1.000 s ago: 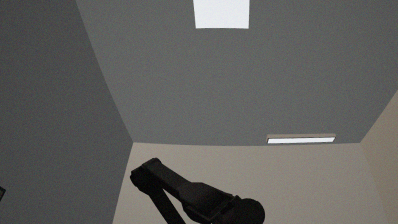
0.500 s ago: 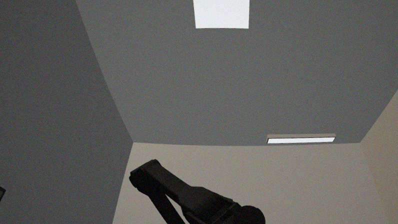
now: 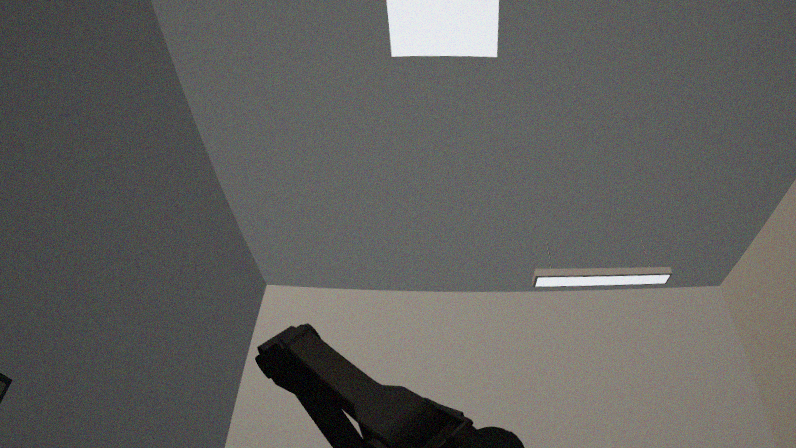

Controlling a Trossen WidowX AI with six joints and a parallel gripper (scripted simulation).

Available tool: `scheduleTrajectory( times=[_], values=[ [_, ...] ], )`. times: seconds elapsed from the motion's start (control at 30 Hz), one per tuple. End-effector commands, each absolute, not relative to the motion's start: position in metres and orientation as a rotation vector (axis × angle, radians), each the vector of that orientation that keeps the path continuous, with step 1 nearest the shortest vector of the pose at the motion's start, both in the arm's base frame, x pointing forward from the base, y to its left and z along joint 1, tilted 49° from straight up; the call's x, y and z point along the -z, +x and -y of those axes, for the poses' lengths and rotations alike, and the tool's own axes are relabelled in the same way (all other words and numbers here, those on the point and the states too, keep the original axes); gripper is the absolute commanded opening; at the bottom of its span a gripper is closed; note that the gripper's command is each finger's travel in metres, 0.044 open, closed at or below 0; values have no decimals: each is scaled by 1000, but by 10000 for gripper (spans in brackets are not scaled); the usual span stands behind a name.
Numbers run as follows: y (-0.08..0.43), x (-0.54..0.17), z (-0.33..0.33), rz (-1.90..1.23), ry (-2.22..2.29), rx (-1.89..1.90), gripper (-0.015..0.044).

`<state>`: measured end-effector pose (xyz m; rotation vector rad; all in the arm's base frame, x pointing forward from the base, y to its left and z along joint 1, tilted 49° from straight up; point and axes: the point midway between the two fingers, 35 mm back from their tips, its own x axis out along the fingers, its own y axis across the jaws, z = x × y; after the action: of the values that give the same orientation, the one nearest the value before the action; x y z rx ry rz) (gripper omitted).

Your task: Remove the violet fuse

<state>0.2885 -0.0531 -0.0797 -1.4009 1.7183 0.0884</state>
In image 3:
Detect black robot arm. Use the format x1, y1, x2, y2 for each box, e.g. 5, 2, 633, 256
255, 323, 524, 448

